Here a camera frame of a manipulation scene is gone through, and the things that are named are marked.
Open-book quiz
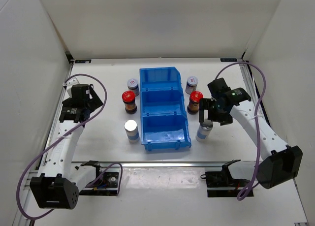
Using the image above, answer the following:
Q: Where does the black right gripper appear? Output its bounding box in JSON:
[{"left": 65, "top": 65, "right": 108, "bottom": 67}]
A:
[{"left": 199, "top": 98, "right": 233, "bottom": 126}]

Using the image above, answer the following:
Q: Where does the red lid sauce jar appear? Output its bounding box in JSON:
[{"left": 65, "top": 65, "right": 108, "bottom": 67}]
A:
[
  {"left": 122, "top": 91, "right": 137, "bottom": 114},
  {"left": 187, "top": 91, "right": 203, "bottom": 114}
]

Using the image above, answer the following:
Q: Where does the silver lid peppercorn jar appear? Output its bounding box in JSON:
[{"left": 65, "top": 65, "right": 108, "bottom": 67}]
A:
[
  {"left": 195, "top": 120, "right": 213, "bottom": 142},
  {"left": 124, "top": 120, "right": 139, "bottom": 143}
]

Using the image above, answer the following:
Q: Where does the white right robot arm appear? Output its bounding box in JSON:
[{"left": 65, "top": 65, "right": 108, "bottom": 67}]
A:
[{"left": 199, "top": 88, "right": 303, "bottom": 189}]

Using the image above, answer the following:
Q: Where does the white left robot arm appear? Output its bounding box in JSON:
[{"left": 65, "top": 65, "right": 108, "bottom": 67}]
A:
[{"left": 30, "top": 84, "right": 103, "bottom": 209}]

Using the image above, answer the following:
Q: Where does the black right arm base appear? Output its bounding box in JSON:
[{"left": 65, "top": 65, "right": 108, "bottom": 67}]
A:
[{"left": 200, "top": 160, "right": 255, "bottom": 197}]

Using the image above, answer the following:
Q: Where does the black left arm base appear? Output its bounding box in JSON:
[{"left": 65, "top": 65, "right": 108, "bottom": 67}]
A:
[{"left": 75, "top": 161, "right": 123, "bottom": 196}]

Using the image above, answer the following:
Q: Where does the white lid dark jar right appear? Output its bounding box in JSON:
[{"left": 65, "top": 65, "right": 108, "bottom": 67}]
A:
[{"left": 185, "top": 76, "right": 198, "bottom": 95}]

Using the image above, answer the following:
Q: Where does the white lid dark jar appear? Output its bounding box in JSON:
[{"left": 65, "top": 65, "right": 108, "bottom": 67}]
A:
[
  {"left": 127, "top": 78, "right": 139, "bottom": 97},
  {"left": 185, "top": 76, "right": 198, "bottom": 95}
]

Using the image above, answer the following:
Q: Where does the blue near storage bin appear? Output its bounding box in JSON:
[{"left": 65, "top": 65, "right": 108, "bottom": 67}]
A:
[{"left": 141, "top": 113, "right": 191, "bottom": 151}]

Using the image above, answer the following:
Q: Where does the blue storage bin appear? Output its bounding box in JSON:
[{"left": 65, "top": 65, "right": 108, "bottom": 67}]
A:
[
  {"left": 140, "top": 89, "right": 187, "bottom": 118},
  {"left": 141, "top": 113, "right": 191, "bottom": 151},
  {"left": 139, "top": 67, "right": 182, "bottom": 91}
]

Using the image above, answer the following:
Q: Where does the blue far storage bin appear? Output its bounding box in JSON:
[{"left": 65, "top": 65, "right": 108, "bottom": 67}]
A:
[{"left": 139, "top": 67, "right": 182, "bottom": 91}]

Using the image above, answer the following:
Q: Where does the blue middle storage bin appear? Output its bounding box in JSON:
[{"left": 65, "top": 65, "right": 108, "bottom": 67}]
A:
[{"left": 140, "top": 89, "right": 187, "bottom": 118}]

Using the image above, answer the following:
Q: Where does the white lid dark jar left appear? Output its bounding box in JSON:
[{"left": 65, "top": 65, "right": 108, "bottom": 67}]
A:
[{"left": 127, "top": 78, "right": 139, "bottom": 97}]

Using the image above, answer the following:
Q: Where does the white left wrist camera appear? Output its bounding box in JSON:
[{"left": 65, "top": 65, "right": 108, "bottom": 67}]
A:
[{"left": 63, "top": 78, "right": 80, "bottom": 97}]

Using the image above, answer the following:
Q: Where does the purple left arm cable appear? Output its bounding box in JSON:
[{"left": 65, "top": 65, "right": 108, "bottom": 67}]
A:
[{"left": 16, "top": 73, "right": 123, "bottom": 220}]

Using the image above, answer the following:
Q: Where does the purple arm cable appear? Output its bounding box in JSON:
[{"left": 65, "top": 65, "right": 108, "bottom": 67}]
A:
[
  {"left": 16, "top": 73, "right": 123, "bottom": 220},
  {"left": 214, "top": 61, "right": 268, "bottom": 201}
]

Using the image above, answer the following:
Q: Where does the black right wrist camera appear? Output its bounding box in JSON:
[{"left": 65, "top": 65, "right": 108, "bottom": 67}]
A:
[{"left": 207, "top": 78, "right": 231, "bottom": 98}]

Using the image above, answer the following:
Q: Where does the aluminium table edge rail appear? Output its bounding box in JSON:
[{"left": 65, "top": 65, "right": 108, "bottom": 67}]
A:
[{"left": 70, "top": 161, "right": 244, "bottom": 168}]

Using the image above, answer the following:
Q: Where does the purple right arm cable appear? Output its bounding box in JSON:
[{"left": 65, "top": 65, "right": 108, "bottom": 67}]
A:
[{"left": 214, "top": 61, "right": 268, "bottom": 201}]

